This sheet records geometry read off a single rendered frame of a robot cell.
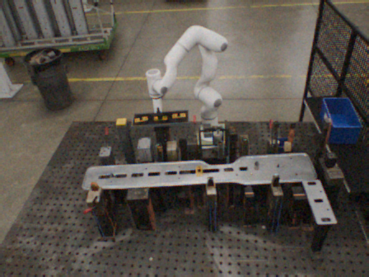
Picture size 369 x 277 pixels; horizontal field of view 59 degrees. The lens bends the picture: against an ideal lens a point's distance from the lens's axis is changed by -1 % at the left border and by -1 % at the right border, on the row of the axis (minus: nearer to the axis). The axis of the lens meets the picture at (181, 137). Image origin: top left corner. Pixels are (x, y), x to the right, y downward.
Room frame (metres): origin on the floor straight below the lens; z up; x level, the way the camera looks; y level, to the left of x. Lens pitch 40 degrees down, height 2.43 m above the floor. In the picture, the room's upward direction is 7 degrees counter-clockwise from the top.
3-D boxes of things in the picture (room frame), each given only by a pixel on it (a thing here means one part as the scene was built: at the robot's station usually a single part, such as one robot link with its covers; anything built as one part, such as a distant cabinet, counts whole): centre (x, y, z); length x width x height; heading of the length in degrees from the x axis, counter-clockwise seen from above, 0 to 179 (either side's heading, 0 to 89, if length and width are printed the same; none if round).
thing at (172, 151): (1.52, 0.07, 0.89); 0.13 x 0.11 x 0.38; 176
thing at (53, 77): (3.90, 1.63, 0.36); 0.54 x 0.50 x 0.73; 169
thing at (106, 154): (1.57, 0.50, 0.88); 0.11 x 0.10 x 0.36; 176
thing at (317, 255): (0.93, -0.67, 0.84); 0.11 x 0.06 x 0.29; 176
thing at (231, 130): (1.55, -0.32, 0.91); 0.07 x 0.05 x 0.42; 176
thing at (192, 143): (1.55, -0.06, 0.89); 0.13 x 0.11 x 0.38; 176
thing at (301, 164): (1.35, -0.06, 1.00); 1.38 x 0.22 x 0.02; 86
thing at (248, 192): (1.16, -0.34, 0.84); 0.11 x 0.08 x 0.29; 176
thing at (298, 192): (1.12, -0.60, 0.84); 0.11 x 0.10 x 0.28; 176
